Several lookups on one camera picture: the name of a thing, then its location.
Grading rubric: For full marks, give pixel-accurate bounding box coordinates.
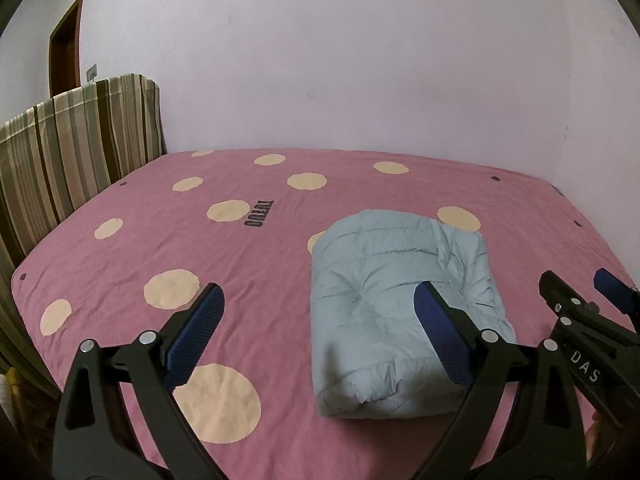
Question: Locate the light blue puffer jacket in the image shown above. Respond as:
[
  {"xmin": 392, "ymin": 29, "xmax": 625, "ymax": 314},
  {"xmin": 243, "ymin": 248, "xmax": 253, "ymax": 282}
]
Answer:
[{"xmin": 310, "ymin": 210, "xmax": 516, "ymax": 419}]

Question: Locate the wall light switch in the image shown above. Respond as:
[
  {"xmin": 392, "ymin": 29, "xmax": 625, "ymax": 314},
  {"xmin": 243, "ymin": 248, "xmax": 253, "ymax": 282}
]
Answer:
[{"xmin": 86, "ymin": 64, "xmax": 98, "ymax": 82}]

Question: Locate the striped headboard cover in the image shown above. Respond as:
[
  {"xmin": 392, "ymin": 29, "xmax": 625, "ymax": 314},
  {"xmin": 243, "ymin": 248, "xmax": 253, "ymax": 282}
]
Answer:
[{"xmin": 1, "ymin": 74, "xmax": 166, "ymax": 398}]

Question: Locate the pink polka dot bedsheet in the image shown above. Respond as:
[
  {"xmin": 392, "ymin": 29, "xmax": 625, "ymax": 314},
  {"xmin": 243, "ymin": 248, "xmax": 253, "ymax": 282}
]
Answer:
[{"xmin": 11, "ymin": 150, "xmax": 625, "ymax": 479}]

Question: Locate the brown wooden door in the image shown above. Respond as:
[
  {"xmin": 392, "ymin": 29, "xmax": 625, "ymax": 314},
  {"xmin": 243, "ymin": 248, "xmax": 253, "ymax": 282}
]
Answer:
[{"xmin": 48, "ymin": 0, "xmax": 84, "ymax": 96}]

